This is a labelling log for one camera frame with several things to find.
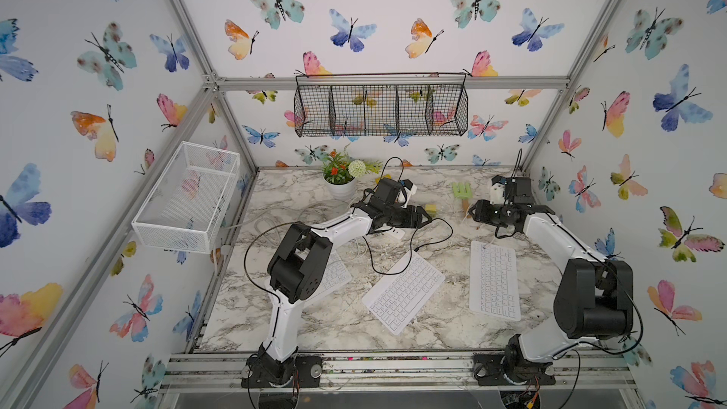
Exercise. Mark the white keyboard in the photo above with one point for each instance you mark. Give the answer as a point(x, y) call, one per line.
point(398, 297)
point(494, 286)
point(336, 276)

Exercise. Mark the black wire wall basket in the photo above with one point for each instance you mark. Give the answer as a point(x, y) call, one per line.
point(363, 105)

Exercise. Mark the potted plant white pot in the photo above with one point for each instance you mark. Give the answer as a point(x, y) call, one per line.
point(341, 171)

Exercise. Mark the left white keyboard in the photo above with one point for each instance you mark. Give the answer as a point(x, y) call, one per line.
point(336, 276)

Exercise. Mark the white power strip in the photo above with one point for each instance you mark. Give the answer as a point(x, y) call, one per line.
point(394, 233)

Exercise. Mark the yellow USB charger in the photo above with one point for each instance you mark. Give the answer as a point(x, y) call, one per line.
point(431, 210)

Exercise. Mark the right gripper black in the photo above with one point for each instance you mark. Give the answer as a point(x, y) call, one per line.
point(481, 213)

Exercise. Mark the middle white keyboard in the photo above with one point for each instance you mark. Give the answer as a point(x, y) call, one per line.
point(398, 297)

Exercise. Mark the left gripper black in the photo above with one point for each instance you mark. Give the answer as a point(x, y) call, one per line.
point(416, 214)

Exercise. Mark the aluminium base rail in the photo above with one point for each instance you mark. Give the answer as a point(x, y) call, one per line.
point(397, 371)

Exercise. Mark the right white keyboard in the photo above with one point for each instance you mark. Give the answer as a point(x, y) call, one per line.
point(494, 286)

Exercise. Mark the white mesh wall basket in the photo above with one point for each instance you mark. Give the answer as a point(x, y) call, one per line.
point(184, 210)

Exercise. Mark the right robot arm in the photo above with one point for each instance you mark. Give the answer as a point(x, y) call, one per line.
point(593, 302)

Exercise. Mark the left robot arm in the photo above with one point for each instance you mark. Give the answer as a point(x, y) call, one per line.
point(298, 265)

